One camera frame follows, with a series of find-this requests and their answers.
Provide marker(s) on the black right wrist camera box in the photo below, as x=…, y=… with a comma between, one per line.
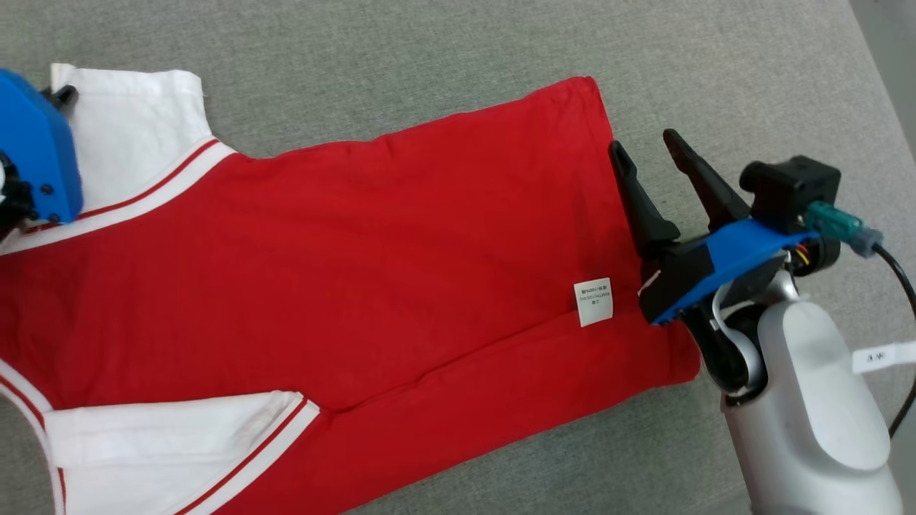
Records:
x=794, y=186

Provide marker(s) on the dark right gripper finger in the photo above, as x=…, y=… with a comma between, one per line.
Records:
x=644, y=214
x=708, y=193

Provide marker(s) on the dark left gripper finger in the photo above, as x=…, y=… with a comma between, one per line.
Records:
x=63, y=96

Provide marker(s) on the red garment with white trim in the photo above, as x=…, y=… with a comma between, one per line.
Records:
x=358, y=250

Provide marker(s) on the white label tag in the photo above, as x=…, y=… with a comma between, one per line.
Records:
x=884, y=357

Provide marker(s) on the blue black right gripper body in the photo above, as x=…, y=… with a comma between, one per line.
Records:
x=708, y=265

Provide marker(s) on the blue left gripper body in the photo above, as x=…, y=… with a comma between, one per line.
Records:
x=43, y=157

